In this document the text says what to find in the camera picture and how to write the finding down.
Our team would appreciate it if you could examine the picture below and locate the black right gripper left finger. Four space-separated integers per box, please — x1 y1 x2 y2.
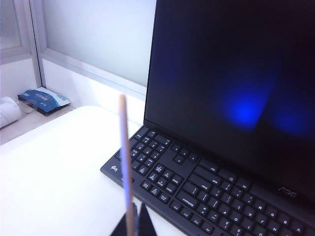
110 203 138 236

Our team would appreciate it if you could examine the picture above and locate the thin wooden stick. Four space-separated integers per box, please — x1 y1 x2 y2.
119 94 135 236

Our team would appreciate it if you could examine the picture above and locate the white rolled paper tube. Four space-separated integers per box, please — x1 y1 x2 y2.
0 96 24 129

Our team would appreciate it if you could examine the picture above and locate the white desk riser board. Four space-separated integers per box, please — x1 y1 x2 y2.
0 105 188 236

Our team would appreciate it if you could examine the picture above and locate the black computer keyboard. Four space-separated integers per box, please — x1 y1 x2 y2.
100 126 315 236

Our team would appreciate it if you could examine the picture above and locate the blue wet wipes packet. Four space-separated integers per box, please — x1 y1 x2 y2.
17 86 71 117

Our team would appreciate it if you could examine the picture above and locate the grey cubicle partition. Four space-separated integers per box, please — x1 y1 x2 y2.
0 0 158 95

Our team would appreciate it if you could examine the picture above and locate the black computer monitor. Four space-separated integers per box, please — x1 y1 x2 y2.
144 0 315 200

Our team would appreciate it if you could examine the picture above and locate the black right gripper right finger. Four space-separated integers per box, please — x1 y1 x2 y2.
137 203 158 236

